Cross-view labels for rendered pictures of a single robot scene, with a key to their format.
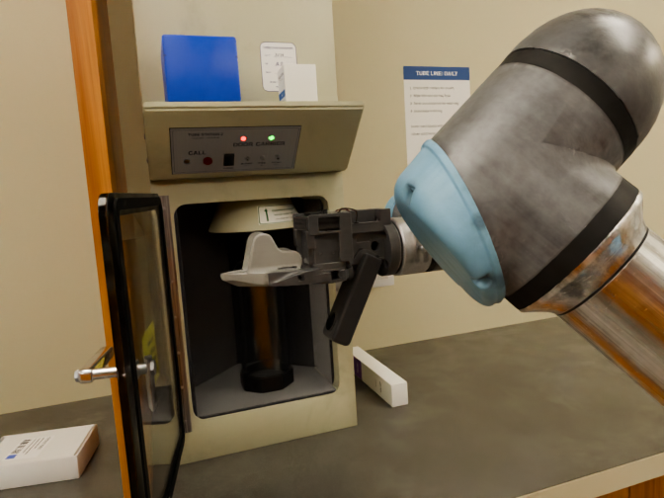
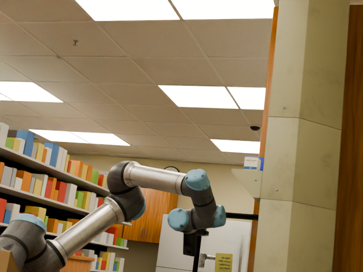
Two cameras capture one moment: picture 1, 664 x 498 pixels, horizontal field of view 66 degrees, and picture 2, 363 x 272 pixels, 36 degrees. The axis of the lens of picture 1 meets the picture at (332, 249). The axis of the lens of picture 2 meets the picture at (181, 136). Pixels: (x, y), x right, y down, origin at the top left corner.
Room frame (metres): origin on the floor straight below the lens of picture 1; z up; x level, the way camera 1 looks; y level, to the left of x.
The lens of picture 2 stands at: (1.87, -1.76, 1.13)
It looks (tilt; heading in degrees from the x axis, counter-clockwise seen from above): 13 degrees up; 128
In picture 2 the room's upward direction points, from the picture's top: 8 degrees clockwise
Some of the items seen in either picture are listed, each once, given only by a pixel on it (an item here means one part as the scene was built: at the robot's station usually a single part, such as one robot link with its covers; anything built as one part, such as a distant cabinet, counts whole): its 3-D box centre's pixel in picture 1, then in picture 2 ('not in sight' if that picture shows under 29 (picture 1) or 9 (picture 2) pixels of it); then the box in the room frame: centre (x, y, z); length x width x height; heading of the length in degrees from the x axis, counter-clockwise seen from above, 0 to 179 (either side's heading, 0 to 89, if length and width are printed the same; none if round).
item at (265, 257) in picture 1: (262, 259); not in sight; (0.58, 0.08, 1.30); 0.09 x 0.03 x 0.06; 109
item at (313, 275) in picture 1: (302, 273); not in sight; (0.59, 0.04, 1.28); 0.09 x 0.05 x 0.02; 109
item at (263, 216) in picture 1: (255, 212); not in sight; (0.96, 0.14, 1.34); 0.18 x 0.18 x 0.05
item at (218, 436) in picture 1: (243, 223); (298, 231); (0.97, 0.17, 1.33); 0.32 x 0.25 x 0.77; 109
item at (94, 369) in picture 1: (111, 363); not in sight; (0.56, 0.26, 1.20); 0.10 x 0.05 x 0.03; 9
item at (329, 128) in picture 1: (256, 140); (253, 190); (0.80, 0.11, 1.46); 0.32 x 0.11 x 0.10; 109
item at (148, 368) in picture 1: (147, 383); (202, 260); (0.54, 0.21, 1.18); 0.02 x 0.02 x 0.06; 9
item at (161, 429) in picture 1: (151, 349); (227, 262); (0.64, 0.24, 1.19); 0.30 x 0.01 x 0.40; 9
